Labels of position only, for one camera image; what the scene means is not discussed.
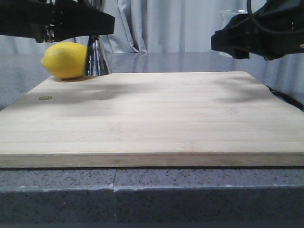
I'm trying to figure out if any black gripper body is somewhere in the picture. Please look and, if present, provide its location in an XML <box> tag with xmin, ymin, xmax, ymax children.
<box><xmin>251</xmin><ymin>0</ymin><xmax>304</xmax><ymax>60</ymax></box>
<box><xmin>0</xmin><ymin>0</ymin><xmax>55</xmax><ymax>43</ymax></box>

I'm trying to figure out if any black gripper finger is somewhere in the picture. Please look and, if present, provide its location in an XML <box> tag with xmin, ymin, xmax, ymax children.
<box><xmin>53</xmin><ymin>0</ymin><xmax>115</xmax><ymax>42</ymax></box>
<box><xmin>211</xmin><ymin>14</ymin><xmax>256</xmax><ymax>59</ymax></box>

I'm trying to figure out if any small glass beaker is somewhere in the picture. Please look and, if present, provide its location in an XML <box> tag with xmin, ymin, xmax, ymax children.
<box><xmin>219</xmin><ymin>9</ymin><xmax>247</xmax><ymax>58</ymax></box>

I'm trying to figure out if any steel double jigger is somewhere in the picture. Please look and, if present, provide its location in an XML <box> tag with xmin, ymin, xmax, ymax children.
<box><xmin>83</xmin><ymin>35</ymin><xmax>111</xmax><ymax>76</ymax></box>

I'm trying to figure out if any yellow lemon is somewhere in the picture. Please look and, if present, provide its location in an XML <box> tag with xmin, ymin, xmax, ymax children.
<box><xmin>41</xmin><ymin>42</ymin><xmax>87</xmax><ymax>79</ymax></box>

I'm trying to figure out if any grey curtain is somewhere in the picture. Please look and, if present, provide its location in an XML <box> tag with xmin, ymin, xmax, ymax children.
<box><xmin>0</xmin><ymin>0</ymin><xmax>304</xmax><ymax>56</ymax></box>

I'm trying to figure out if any wooden cutting board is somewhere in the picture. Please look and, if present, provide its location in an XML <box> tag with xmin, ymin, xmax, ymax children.
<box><xmin>0</xmin><ymin>72</ymin><xmax>304</xmax><ymax>168</ymax></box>

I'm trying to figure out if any black cable on table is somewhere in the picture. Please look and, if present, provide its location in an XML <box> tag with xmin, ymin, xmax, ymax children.
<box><xmin>265</xmin><ymin>85</ymin><xmax>304</xmax><ymax>113</ymax></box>

